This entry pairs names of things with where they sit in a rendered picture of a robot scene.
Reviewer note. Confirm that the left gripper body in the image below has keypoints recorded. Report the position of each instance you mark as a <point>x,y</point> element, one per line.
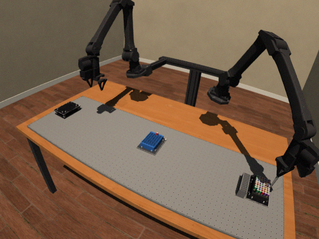
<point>281,160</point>

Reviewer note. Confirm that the blue grid rack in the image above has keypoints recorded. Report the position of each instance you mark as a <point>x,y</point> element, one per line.
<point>151,141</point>

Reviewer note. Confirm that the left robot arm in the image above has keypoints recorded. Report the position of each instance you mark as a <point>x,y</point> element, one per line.
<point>304,125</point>

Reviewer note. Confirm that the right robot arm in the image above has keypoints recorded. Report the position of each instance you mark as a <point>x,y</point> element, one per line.
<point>94,46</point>

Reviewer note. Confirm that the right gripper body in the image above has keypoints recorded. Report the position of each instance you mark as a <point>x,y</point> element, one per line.
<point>98,77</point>

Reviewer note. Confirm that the white perforated base plate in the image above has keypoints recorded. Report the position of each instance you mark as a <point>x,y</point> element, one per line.
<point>192,177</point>

